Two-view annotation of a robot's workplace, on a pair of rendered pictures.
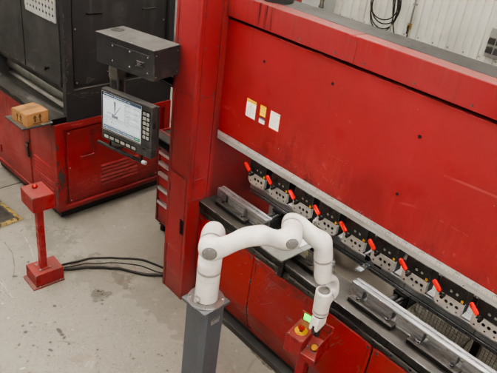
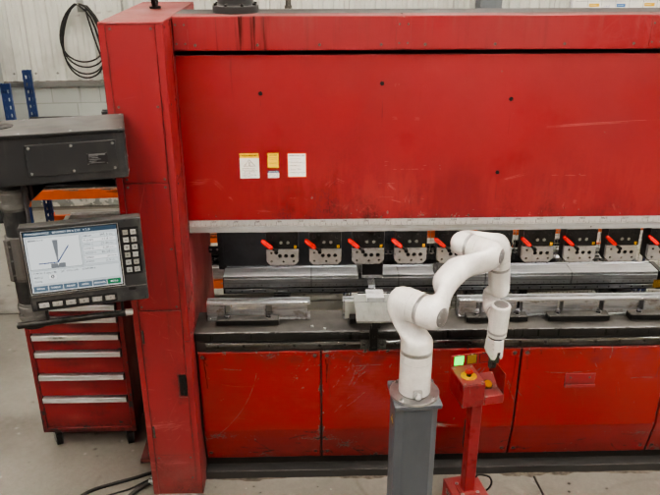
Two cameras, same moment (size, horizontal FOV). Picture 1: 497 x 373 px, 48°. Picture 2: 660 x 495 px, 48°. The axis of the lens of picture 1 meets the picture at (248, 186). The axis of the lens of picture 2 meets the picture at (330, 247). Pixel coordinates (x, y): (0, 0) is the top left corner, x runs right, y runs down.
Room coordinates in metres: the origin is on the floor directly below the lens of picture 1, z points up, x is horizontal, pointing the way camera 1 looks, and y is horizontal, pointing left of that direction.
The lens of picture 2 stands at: (0.81, 2.06, 2.63)
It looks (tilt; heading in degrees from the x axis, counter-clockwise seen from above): 23 degrees down; 314
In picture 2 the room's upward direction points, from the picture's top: straight up
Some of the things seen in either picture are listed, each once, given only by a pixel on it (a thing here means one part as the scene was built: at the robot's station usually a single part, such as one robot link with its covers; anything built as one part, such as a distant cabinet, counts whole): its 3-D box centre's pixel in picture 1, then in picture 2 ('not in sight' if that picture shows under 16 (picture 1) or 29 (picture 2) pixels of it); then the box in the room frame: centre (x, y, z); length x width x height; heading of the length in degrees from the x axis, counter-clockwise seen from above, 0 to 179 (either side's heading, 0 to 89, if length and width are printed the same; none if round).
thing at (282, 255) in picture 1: (286, 246); (373, 307); (2.79, -0.28, 1.00); 0.26 x 0.18 x 0.01; 136
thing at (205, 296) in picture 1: (207, 284); (414, 371); (2.23, 0.14, 1.09); 0.19 x 0.19 x 0.18
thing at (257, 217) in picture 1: (243, 208); (258, 308); (3.28, 0.01, 0.92); 0.50 x 0.06 x 0.10; 46
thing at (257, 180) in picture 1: (262, 173); (282, 245); (3.19, -0.07, 1.26); 0.15 x 0.09 x 0.17; 46
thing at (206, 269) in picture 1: (211, 247); (411, 319); (2.26, 0.14, 1.30); 0.19 x 0.12 x 0.24; 1
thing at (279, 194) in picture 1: (283, 186); (325, 245); (3.05, -0.22, 1.26); 0.15 x 0.09 x 0.17; 46
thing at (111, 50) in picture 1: (135, 101); (70, 228); (3.47, 0.82, 1.53); 0.51 x 0.25 x 0.85; 60
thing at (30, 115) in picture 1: (28, 113); not in sight; (4.07, 1.82, 1.04); 0.30 x 0.26 x 0.12; 49
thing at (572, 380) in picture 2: not in sight; (579, 380); (2.07, -1.00, 0.59); 0.15 x 0.02 x 0.07; 46
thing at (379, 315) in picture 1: (370, 311); (496, 316); (2.43, -0.77, 0.89); 0.30 x 0.05 x 0.03; 46
